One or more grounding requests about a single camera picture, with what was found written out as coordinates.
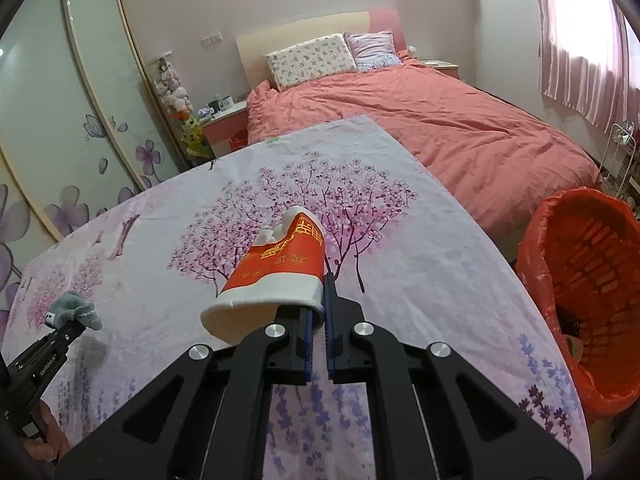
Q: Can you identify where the bed with salmon blanket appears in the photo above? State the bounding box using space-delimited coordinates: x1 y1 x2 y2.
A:
246 56 601 239

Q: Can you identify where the yellow plush toy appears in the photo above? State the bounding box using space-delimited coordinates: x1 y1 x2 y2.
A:
181 115 211 156

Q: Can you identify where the black mesh cloth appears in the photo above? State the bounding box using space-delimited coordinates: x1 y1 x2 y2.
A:
557 307 584 339

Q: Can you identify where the floral print pillow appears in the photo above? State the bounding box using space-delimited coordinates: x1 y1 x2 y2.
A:
265 33 359 92

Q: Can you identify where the white wire rack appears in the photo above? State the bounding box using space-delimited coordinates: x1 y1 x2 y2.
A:
600 121 640 202

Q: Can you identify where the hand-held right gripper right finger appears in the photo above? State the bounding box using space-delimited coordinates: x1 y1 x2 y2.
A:
323 271 587 480

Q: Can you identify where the pink curtain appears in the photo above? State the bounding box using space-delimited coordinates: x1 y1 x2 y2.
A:
530 0 640 129

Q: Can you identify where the hanging stack of plush toys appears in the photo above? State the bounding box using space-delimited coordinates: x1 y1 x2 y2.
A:
152 55 194 116

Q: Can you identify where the orange and white paper cup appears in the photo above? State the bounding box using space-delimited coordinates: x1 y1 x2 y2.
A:
200 206 327 345

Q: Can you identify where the pink striped pillow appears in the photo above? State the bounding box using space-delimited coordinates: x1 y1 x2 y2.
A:
344 30 404 72

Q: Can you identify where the red plastic waste basket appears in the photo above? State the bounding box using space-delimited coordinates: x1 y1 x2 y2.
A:
515 187 640 424

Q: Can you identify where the floral sliding door wardrobe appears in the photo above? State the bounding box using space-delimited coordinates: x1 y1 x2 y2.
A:
0 0 184 282

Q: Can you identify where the person's left hand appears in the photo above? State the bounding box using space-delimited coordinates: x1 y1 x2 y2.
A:
22 402 71 461

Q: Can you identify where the grey sock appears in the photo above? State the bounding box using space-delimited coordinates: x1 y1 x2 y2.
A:
47 291 104 332

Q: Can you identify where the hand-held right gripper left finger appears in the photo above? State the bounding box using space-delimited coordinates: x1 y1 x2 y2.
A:
54 305 323 480

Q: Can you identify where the floral print tablecloth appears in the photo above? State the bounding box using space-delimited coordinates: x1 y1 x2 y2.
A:
0 115 586 480

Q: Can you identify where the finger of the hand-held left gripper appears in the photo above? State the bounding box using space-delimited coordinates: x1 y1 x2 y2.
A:
34 321 87 362

